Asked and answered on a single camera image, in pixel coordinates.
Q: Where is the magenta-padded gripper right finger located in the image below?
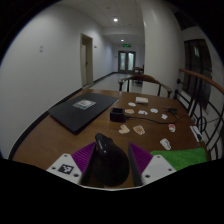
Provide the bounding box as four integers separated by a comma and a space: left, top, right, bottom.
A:
127, 142, 177, 188

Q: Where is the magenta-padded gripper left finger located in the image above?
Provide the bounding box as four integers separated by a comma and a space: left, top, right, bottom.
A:
45, 141, 101, 187

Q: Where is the black computer mouse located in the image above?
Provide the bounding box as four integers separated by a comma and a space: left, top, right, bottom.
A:
91, 132, 130, 188

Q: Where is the green mouse pad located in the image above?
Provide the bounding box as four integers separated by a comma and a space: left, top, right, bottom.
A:
149, 147, 208, 172

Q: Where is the white outlined sticker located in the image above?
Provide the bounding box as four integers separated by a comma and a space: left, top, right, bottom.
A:
159, 137, 172, 151

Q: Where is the orange cartoon sticker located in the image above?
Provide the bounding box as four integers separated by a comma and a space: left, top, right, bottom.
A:
132, 124, 147, 136

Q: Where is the cream cartoon sticker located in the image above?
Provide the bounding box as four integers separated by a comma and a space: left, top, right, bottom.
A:
118, 124, 131, 135

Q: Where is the black closed laptop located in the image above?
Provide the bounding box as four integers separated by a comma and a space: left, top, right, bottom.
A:
47, 91, 120, 135

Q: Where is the small black box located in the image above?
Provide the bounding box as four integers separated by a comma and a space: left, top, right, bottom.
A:
109, 107, 126, 123

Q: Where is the small white box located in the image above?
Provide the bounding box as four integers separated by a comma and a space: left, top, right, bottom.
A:
135, 96, 149, 105

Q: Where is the wooden round-back chair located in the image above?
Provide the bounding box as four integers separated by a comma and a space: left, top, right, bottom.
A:
118, 73, 174, 99

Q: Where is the dark wooden chair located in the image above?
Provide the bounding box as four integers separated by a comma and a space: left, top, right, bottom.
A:
132, 65, 145, 75

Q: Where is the black railing with wooden handrail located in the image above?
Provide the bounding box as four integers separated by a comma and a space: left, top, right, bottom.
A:
173, 68, 224, 161

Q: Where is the white open door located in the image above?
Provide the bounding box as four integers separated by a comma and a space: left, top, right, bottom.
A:
79, 33, 95, 89

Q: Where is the dark framed window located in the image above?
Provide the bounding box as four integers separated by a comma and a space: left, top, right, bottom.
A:
182, 38, 213, 108

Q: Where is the glass double door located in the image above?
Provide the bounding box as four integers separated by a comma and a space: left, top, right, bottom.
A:
117, 50, 137, 75

